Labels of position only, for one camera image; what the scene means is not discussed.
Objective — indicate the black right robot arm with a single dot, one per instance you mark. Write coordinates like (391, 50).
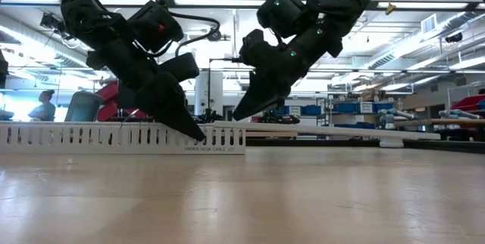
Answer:
(341, 5)

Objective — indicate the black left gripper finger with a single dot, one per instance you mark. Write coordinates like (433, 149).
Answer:
(170, 107)

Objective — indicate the white raceway cover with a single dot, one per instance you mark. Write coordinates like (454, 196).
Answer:
(341, 130)

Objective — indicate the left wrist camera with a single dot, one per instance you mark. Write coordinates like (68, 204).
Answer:
(182, 66)

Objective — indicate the black overhead camera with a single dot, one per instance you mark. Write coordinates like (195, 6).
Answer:
(223, 36)

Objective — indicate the blue storage bin shelf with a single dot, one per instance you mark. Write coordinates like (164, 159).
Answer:
(356, 107)

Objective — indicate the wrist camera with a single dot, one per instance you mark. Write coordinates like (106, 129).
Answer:
(252, 45)
(182, 66)

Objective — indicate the person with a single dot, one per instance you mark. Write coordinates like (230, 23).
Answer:
(42, 109)

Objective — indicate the red bin stack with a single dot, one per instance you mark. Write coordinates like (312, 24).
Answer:
(110, 104)

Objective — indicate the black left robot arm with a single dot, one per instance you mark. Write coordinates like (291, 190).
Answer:
(83, 13)

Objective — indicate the white office chair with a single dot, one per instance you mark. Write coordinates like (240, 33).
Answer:
(83, 107)

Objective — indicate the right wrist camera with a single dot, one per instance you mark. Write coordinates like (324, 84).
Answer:
(252, 45)

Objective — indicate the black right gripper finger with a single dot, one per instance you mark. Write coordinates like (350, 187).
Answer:
(261, 98)

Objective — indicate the white round column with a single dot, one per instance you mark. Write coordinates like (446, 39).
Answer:
(202, 92)

